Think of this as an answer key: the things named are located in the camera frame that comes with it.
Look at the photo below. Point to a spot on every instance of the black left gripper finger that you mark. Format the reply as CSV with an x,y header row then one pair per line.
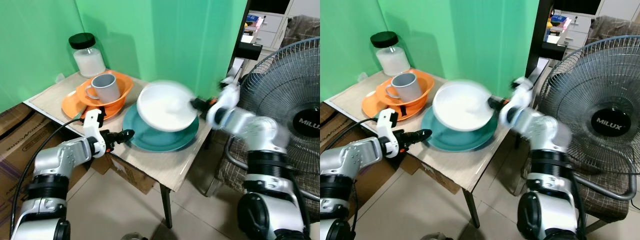
x,y
421,134
411,145
125,133
116,144

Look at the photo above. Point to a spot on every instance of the white bowl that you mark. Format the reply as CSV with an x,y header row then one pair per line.
x,y
462,107
165,107

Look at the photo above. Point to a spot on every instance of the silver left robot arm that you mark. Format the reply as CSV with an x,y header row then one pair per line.
x,y
350,157
60,157

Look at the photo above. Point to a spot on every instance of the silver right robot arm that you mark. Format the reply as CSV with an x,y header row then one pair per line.
x,y
250,127
545,131

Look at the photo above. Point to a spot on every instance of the teal plate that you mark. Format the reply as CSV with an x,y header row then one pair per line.
x,y
150,142
450,142

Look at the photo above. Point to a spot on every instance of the orange bowl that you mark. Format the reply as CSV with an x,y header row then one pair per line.
x,y
125,87
426,86

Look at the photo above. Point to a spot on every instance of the orange plate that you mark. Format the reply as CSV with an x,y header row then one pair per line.
x,y
70,106
371,105

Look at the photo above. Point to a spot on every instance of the grey mug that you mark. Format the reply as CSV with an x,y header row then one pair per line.
x,y
407,87
107,89

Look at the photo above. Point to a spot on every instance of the small wood-top table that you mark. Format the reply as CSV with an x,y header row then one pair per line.
x,y
165,167
465,167

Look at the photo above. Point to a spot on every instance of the large brown cardboard box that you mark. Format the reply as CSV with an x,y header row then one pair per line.
x,y
20,135
335,130

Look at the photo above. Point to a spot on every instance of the green backdrop cloth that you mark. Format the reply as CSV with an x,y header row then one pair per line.
x,y
165,35
460,35

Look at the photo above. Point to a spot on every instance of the glass jar with black lid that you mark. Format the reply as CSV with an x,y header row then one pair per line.
x,y
392,60
90,62

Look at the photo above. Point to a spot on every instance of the black Milux floor fan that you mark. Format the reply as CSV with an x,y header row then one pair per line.
x,y
306,121
609,122

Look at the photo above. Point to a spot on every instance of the white drawer cabinet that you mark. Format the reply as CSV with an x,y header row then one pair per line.
x,y
575,30
270,30

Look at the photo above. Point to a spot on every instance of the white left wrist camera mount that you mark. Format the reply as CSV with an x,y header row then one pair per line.
x,y
386,125
92,126

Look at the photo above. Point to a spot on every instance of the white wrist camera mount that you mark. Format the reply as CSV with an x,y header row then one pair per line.
x,y
230,95
386,125
92,126
521,94

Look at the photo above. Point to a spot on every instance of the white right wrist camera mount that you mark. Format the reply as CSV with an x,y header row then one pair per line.
x,y
230,95
521,94

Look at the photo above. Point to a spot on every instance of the black shelf frame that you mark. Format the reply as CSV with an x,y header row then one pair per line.
x,y
539,55
240,55

